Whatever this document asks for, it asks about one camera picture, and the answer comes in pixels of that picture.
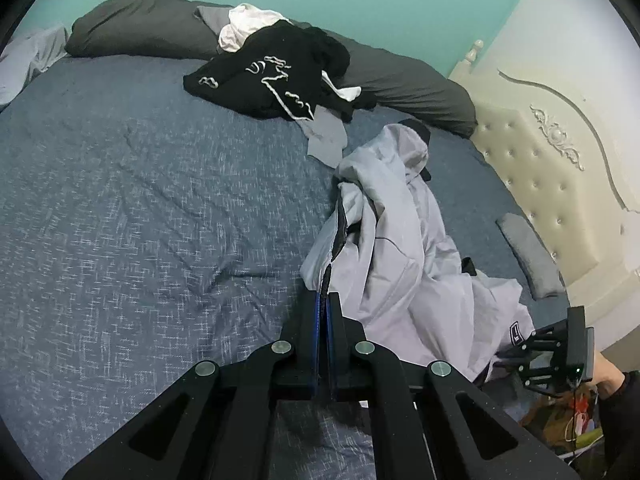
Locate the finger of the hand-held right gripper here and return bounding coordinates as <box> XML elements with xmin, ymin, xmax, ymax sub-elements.
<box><xmin>517</xmin><ymin>360</ymin><xmax>581</xmax><ymax>397</ymax></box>
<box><xmin>520</xmin><ymin>322</ymin><xmax>568</xmax><ymax>356</ymax></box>

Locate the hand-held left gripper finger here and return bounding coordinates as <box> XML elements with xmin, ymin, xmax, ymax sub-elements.
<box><xmin>326</xmin><ymin>292</ymin><xmax>581</xmax><ymax>480</ymax></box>
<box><xmin>62</xmin><ymin>290</ymin><xmax>327</xmax><ymax>480</ymax></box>

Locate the grey jacket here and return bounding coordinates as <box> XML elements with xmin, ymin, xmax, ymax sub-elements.
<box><xmin>300</xmin><ymin>119</ymin><xmax>536</xmax><ymax>391</ymax></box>

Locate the colourful clutter heap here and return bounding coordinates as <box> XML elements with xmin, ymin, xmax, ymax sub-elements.
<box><xmin>520</xmin><ymin>390</ymin><xmax>608</xmax><ymax>463</ymax></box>

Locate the small grey folded cloth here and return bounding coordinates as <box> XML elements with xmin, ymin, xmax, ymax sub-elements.
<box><xmin>496</xmin><ymin>212</ymin><xmax>568</xmax><ymax>300</ymax></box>

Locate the cream tufted headboard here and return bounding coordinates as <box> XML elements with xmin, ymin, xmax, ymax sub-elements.
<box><xmin>447</xmin><ymin>39</ymin><xmax>640</xmax><ymax>351</ymax></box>

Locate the grey garment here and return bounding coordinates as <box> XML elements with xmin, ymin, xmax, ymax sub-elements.
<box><xmin>299</xmin><ymin>107</ymin><xmax>348</xmax><ymax>168</ymax></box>

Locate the black printed garment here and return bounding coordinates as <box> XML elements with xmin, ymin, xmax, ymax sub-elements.
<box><xmin>182</xmin><ymin>22</ymin><xmax>376</xmax><ymax>123</ymax></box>

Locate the white garment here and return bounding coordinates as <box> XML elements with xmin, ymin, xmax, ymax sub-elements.
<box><xmin>218</xmin><ymin>4</ymin><xmax>291</xmax><ymax>54</ymax></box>

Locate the grey pillowcase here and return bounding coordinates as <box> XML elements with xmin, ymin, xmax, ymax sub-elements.
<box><xmin>195</xmin><ymin>5</ymin><xmax>237</xmax><ymax>45</ymax></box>

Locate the light grey blanket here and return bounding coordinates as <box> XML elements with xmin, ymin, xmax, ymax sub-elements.
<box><xmin>0</xmin><ymin>24</ymin><xmax>70</xmax><ymax>107</ymax></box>

